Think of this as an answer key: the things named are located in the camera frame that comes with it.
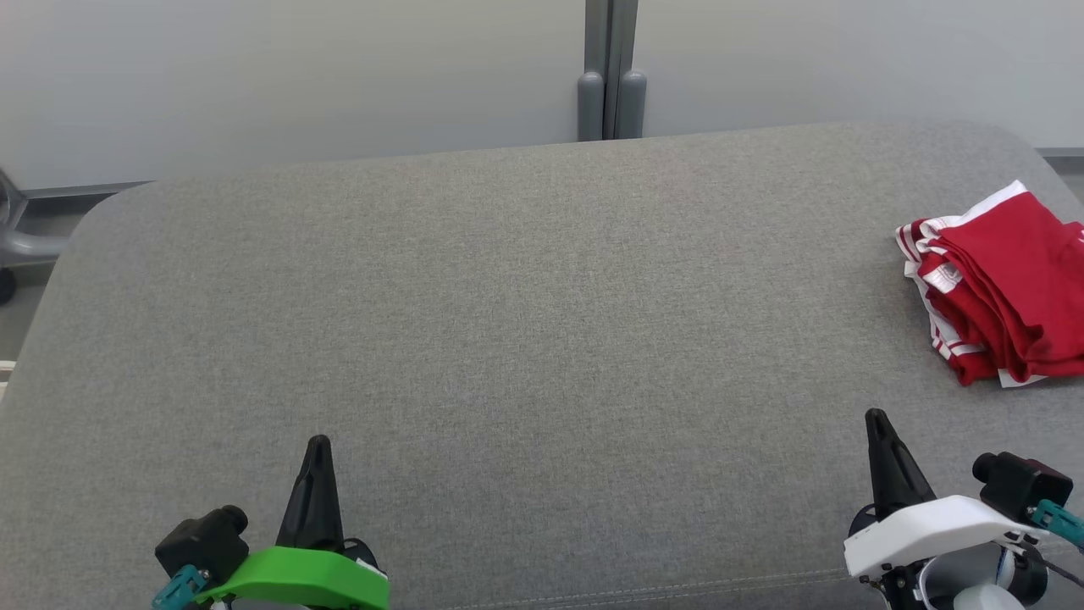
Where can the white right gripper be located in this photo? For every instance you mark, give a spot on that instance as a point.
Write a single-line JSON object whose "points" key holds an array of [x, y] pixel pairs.
{"points": [[931, 529]]}

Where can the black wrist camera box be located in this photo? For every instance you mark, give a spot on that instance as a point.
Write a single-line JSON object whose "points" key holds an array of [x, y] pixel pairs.
{"points": [[203, 542], [1020, 487]]}

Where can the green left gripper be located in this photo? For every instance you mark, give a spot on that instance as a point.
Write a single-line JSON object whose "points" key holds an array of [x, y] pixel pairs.
{"points": [[305, 580]]}

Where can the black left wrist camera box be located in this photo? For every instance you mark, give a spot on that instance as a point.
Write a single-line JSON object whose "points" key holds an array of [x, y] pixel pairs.
{"points": [[203, 542]]}

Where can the grey fabric sofa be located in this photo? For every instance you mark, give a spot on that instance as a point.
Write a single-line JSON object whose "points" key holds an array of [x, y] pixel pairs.
{"points": [[508, 339]]}

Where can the red shorts with white stripes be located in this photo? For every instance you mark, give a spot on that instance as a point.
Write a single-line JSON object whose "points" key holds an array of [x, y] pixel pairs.
{"points": [[1016, 271]]}

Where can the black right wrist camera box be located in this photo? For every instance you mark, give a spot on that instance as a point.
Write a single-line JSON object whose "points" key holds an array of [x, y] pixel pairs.
{"points": [[1020, 487]]}

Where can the grey partition post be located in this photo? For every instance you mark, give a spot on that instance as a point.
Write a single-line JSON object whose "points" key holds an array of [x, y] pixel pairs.
{"points": [[611, 76]]}

